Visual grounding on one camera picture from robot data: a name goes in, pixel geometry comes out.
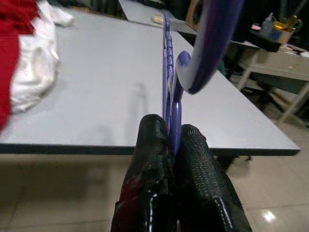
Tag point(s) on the purple plastic hanger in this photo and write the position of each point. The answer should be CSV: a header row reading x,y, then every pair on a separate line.
x,y
176,120

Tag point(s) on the white desk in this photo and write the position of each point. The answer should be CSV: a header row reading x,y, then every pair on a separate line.
x,y
277,67

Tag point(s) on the white cloth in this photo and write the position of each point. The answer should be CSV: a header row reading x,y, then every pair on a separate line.
x,y
36,60

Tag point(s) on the black case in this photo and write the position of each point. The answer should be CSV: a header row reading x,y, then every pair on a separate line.
x,y
265,44

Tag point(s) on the red printed shirt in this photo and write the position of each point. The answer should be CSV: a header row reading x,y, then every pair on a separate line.
x,y
9,60

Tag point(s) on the wooden speaker box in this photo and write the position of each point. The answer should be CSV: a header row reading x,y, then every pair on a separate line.
x,y
192,14

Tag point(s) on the small cardboard box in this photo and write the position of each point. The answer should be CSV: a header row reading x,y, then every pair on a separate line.
x,y
283,36

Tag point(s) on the clear plastic bottle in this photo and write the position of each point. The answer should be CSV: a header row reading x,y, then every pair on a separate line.
x,y
268,24

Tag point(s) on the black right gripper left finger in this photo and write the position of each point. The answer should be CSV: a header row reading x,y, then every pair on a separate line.
x,y
149,157

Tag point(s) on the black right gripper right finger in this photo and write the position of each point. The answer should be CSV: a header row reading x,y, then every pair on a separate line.
x,y
202,181

